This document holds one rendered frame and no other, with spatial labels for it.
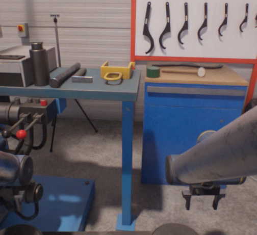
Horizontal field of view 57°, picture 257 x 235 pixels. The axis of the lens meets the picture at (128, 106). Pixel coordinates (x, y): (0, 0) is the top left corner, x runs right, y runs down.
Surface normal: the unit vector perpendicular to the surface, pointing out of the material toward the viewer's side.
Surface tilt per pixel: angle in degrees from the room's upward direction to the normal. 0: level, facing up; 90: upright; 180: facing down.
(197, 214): 0
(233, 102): 90
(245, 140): 97
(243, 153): 111
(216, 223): 0
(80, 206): 0
